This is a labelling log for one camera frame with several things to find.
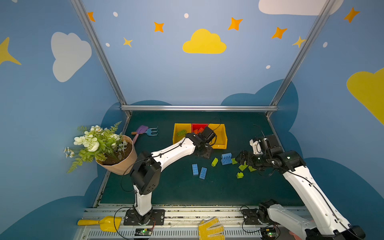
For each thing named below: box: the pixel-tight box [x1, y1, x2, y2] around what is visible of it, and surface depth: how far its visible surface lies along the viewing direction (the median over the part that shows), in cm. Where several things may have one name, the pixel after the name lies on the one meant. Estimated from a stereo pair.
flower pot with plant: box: [63, 121, 138, 176], surface depth 71 cm
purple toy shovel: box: [132, 125, 149, 145], surface depth 110 cm
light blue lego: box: [221, 152, 232, 160], surface depth 97 cm
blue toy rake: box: [145, 126, 159, 137], surface depth 111 cm
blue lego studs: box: [192, 163, 199, 176], surface depth 92 cm
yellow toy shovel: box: [77, 216, 122, 233], surface depth 73 cm
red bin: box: [191, 123, 208, 133], surface depth 106 cm
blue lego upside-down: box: [199, 167, 208, 180], surface depth 91 cm
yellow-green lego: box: [211, 157, 219, 167], surface depth 95 cm
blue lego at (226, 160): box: [221, 155, 232, 166], surface depth 95 cm
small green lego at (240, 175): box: [236, 172, 244, 179], surface depth 90 cm
